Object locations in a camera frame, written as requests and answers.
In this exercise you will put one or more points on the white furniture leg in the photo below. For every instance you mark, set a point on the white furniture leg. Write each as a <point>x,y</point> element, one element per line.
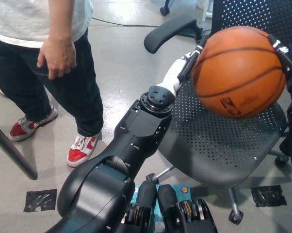
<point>206,9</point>

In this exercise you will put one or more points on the black flat floor device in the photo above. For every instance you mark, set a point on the black flat floor device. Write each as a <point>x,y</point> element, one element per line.
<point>187,34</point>

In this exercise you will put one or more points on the grey t-shirt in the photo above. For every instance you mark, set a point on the grey t-shirt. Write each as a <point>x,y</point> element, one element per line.
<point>20,17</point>

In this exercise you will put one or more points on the orange NBA basketball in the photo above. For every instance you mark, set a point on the orange NBA basketball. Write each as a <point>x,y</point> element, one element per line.
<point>238,72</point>

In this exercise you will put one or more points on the white shoe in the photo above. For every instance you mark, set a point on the white shoe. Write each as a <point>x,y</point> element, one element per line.
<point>1,91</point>

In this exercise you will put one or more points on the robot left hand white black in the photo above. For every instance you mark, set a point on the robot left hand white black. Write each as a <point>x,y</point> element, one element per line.
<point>175,72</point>

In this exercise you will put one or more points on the person's red white sneaker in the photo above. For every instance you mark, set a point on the person's red white sneaker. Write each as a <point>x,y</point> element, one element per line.
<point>24,128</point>
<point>80,153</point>

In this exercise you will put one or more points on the person's right red white sneaker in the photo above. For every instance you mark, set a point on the person's right red white sneaker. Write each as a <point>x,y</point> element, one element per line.
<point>24,128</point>

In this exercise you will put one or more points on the person's left red white sneaker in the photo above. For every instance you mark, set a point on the person's left red white sneaker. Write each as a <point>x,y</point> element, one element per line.
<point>80,153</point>

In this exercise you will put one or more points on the black perforated office chair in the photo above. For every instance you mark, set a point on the black perforated office chair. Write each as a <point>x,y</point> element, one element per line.
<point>209,140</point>

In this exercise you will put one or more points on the black metal pole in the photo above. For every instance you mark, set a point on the black metal pole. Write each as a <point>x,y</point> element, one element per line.
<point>12,150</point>

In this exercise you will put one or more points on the black chair leg with caster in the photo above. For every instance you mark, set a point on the black chair leg with caster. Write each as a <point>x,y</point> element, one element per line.
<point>165,9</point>

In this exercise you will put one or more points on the person's left hand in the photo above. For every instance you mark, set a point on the person's left hand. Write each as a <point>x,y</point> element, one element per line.
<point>60,58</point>

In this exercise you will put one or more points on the black tape patch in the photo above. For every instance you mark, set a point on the black tape patch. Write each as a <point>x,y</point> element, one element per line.
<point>268,196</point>
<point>40,200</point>

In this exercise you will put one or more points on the black trousers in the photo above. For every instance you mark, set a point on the black trousers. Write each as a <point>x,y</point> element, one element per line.
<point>70,97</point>

